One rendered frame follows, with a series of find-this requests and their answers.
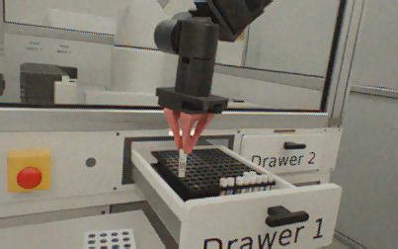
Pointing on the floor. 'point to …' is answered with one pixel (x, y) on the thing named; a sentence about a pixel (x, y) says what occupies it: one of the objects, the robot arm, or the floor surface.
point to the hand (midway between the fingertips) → (185, 147)
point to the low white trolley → (70, 232)
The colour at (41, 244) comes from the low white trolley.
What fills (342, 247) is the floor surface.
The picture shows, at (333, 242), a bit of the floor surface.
